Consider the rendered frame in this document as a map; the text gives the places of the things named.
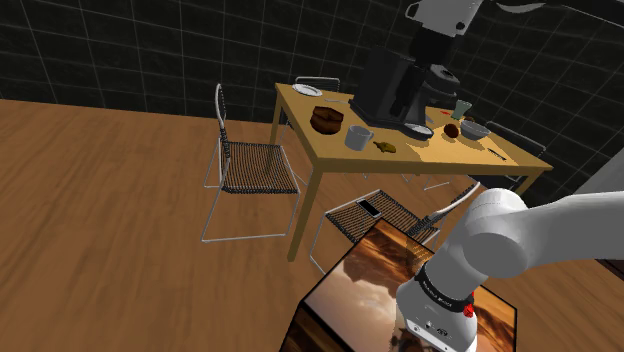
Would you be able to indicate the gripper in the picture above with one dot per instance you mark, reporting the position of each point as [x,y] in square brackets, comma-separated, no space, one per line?
[431,46]

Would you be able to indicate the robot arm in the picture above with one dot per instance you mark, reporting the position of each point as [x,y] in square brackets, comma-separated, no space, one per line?
[497,234]

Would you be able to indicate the black coffee machine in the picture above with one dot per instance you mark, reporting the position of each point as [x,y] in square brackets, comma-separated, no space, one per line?
[385,83]

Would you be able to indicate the grey-green cup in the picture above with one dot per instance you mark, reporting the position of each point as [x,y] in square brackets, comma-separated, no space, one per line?
[460,110]

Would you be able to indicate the dark red apple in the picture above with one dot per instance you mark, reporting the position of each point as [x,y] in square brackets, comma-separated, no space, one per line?
[451,130]

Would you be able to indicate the grey bowl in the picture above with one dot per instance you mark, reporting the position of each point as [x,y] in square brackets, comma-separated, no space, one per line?
[475,130]

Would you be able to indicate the wooden table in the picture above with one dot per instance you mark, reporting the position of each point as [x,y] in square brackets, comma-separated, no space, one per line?
[438,156]

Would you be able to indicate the silver fork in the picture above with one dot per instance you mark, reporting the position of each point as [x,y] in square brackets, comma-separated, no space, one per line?
[336,101]

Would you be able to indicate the grey mug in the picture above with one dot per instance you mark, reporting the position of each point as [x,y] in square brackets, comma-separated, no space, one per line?
[357,139]

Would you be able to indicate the black pen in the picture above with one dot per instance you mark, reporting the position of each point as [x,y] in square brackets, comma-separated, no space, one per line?
[497,154]

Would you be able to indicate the brown wooden bowl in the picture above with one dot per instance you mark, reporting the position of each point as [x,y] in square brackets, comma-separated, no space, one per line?
[326,121]

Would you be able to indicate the white plate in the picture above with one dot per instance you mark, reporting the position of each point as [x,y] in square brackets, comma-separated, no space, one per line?
[307,89]

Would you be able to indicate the black phone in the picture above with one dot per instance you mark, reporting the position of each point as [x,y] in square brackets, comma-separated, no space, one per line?
[369,208]

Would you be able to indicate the robot stand with brown pattern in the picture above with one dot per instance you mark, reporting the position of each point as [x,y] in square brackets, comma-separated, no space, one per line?
[360,292]

